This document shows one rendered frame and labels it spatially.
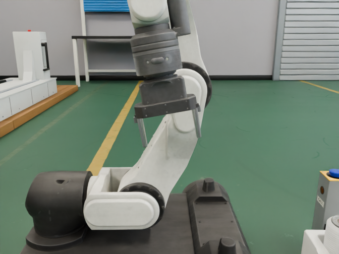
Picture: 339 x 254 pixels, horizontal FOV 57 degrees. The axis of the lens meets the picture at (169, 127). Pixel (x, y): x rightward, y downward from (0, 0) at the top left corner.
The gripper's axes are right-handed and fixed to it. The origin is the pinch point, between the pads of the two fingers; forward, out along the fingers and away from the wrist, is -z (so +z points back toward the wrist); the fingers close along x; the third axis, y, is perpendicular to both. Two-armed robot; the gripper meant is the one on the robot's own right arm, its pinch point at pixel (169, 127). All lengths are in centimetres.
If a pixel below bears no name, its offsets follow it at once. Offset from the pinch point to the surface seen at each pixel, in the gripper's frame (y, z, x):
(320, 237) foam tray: 20, -46, 38
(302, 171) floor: 105, -65, 69
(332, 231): 13, -39, 38
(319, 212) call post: 31, -45, 43
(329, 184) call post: 28, -34, 45
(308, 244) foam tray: 19, -47, 34
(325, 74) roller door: 490, -76, 284
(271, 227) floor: 52, -61, 33
